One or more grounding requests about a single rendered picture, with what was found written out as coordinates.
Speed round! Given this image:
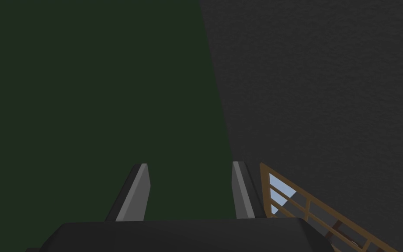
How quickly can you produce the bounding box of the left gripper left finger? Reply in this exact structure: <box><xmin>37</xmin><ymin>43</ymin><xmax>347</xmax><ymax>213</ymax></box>
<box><xmin>104</xmin><ymin>162</ymin><xmax>151</xmax><ymax>222</ymax></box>

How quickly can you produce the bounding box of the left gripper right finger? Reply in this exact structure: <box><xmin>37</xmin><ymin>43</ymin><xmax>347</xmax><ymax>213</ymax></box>
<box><xmin>232</xmin><ymin>161</ymin><xmax>267</xmax><ymax>219</ymax></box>

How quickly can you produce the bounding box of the brown framed window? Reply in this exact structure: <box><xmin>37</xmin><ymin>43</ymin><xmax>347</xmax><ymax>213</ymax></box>
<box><xmin>259</xmin><ymin>162</ymin><xmax>400</xmax><ymax>252</ymax></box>

